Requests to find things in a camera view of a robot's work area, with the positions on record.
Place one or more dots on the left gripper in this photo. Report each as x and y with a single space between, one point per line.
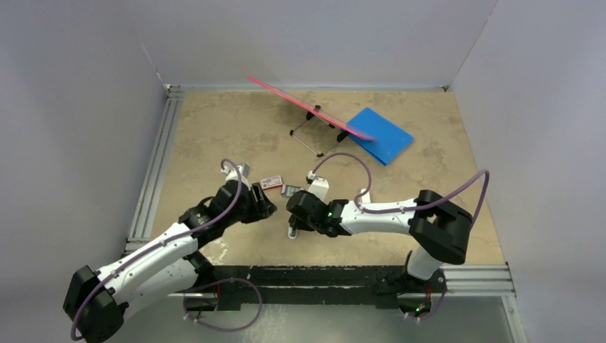
256 196

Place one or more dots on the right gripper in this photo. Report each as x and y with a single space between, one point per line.
301 224

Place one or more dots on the red white staple box sleeve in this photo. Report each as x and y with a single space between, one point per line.
271 182

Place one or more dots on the small white stapler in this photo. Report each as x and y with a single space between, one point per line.
292 233

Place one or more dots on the staple box tray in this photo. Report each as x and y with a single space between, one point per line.
289 190

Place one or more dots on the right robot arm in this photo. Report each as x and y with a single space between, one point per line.
441 228

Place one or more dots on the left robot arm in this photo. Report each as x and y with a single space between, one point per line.
99 301

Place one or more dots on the long white stapler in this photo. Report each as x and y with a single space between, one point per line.
364 196

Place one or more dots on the black base bar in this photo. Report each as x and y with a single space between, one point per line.
382 286

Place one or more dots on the pink board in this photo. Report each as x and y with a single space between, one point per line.
308 108

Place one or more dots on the blue folder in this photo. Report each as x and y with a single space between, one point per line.
378 136

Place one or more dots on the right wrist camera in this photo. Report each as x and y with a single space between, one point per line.
318 186

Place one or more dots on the black wire stand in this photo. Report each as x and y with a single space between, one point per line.
318 135

